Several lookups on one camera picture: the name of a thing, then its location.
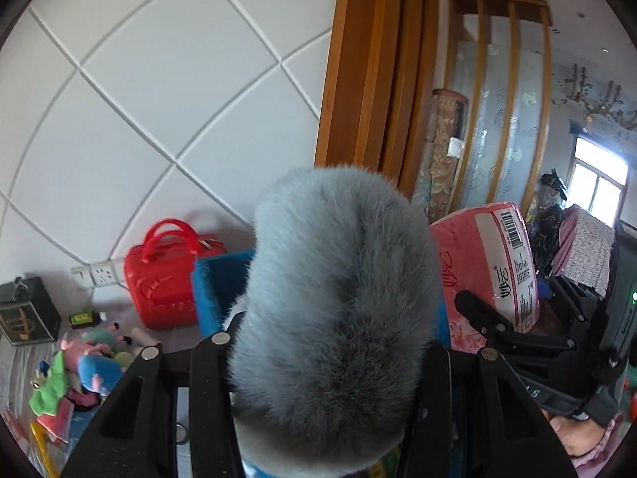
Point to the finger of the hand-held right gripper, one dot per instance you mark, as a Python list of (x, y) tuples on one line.
[(567, 294), (485, 316)]

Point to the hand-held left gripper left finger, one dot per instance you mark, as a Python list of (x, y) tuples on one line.
[(209, 373)]

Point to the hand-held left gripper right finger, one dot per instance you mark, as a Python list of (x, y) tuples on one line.
[(438, 383)]

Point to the pink tissue pack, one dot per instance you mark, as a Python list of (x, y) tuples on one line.
[(487, 269)]

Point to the blue storage bin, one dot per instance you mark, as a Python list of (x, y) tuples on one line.
[(221, 289)]

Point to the grey furry plush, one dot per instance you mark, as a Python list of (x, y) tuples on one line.
[(338, 308)]

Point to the person's right forearm pink sleeve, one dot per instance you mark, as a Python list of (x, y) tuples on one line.
[(604, 450)]

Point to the person's right hand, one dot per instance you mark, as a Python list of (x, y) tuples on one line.
[(580, 433)]

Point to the floral cloth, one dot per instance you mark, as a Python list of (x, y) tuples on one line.
[(587, 249)]

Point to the white cardboard roll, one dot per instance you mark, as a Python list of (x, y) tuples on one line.
[(145, 337)]

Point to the red handbag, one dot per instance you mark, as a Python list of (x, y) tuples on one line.
[(164, 279)]

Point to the blue pig plush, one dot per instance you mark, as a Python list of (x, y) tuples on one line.
[(97, 373)]

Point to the window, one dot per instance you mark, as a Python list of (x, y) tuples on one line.
[(599, 179)]

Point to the pink pig plush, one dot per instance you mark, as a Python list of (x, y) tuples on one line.
[(92, 341)]

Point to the small dark bottle green label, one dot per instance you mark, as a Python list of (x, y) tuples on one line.
[(85, 318)]

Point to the green dinosaur plush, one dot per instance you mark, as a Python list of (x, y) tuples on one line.
[(47, 391)]

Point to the rolled patterned carpet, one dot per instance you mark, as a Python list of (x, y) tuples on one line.
[(448, 154)]

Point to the black box gold print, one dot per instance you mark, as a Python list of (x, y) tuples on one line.
[(27, 316)]

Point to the wooden slat glass partition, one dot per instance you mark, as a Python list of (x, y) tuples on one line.
[(502, 109)]

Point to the gold chandelier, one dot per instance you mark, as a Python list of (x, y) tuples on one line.
[(592, 94)]

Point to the white wall socket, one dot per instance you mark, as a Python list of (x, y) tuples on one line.
[(97, 274)]

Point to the wooden door frame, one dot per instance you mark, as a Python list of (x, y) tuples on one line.
[(378, 69)]

